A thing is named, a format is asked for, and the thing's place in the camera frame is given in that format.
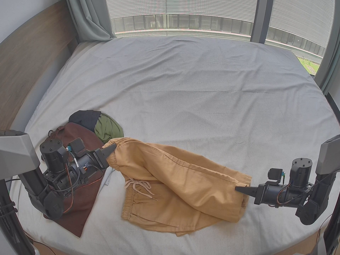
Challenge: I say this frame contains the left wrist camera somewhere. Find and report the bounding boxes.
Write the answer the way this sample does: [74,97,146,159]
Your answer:
[67,138,92,159]

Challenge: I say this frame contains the bed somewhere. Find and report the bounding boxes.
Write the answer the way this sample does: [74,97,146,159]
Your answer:
[0,0,340,255]

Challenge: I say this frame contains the grey-green curtain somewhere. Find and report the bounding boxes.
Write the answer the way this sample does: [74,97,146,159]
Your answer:
[63,0,117,42]

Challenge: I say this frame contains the black garment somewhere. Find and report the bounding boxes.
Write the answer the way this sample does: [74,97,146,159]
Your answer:
[69,110,103,132]

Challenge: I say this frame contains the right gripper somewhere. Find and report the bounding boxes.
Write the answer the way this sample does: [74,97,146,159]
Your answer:
[254,183,287,207]

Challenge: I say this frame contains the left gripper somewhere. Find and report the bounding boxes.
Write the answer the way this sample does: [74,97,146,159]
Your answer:
[77,148,110,175]

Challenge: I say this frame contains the brown shorts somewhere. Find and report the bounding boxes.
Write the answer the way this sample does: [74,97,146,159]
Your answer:
[43,122,105,238]

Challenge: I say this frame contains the black cable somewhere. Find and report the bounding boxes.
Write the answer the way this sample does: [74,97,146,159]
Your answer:
[32,239,58,255]

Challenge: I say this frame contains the green garment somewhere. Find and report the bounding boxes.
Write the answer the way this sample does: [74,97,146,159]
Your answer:
[94,113,124,143]

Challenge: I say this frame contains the tan shorts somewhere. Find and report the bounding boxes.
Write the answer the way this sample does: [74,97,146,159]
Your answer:
[102,137,252,237]

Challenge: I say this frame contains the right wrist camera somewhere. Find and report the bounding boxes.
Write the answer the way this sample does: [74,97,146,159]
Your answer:
[267,168,284,187]

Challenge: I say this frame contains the window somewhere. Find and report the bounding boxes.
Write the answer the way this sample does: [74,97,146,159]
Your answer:
[102,0,340,95]

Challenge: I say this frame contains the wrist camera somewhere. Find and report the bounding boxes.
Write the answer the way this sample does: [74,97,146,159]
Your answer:
[67,138,92,159]
[267,168,284,187]

